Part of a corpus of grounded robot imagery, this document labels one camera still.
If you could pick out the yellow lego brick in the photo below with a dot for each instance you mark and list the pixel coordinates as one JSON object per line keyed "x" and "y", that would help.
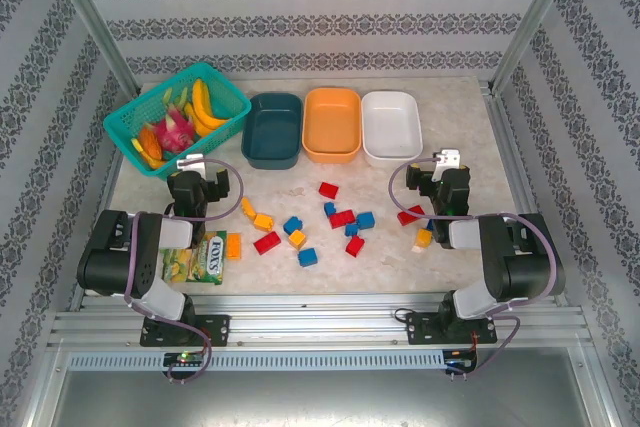
{"x": 263, "y": 221}
{"x": 248, "y": 207}
{"x": 423, "y": 238}

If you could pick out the orange lego brick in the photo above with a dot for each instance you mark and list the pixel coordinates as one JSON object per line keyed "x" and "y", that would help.
{"x": 233, "y": 245}
{"x": 297, "y": 239}

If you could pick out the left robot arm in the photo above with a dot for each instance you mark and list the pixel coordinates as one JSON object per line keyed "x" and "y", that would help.
{"x": 115, "y": 257}

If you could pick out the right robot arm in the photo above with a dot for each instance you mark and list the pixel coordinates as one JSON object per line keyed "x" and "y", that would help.
{"x": 525, "y": 257}

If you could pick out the small orange toy fruit slice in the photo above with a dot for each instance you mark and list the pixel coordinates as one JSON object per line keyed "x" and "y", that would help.
{"x": 157, "y": 164}

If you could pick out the white plastic container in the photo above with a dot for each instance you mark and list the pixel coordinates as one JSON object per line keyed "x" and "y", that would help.
{"x": 390, "y": 122}

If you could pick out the pink toy dragon fruit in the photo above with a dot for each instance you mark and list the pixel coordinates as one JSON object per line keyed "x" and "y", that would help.
{"x": 172, "y": 132}

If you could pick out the yellow toy banana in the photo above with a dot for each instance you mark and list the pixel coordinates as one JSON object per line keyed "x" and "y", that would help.
{"x": 205, "y": 123}
{"x": 201, "y": 97}

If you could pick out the green candy packet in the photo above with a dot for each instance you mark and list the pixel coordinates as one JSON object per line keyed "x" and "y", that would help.
{"x": 210, "y": 257}

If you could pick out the dark teal plastic container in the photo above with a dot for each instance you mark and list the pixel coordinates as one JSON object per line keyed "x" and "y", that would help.
{"x": 272, "y": 132}

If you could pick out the teal plastic mesh basket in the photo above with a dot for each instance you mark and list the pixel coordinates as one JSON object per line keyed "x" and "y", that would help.
{"x": 235, "y": 112}

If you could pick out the orange plastic container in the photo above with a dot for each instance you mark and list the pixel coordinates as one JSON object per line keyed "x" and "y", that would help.
{"x": 330, "y": 122}

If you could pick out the small circuit board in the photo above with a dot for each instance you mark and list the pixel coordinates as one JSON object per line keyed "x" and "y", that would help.
{"x": 185, "y": 358}
{"x": 460, "y": 362}

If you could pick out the grey metal sheet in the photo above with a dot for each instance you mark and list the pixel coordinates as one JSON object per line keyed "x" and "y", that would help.
{"x": 320, "y": 397}

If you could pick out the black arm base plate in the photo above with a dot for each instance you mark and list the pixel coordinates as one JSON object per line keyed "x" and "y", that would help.
{"x": 422, "y": 329}
{"x": 220, "y": 329}

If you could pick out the aluminium mounting rail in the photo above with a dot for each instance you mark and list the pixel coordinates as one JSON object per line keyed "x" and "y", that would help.
{"x": 320, "y": 319}

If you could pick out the aluminium frame post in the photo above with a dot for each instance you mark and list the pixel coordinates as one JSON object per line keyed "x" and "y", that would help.
{"x": 537, "y": 12}
{"x": 87, "y": 12}

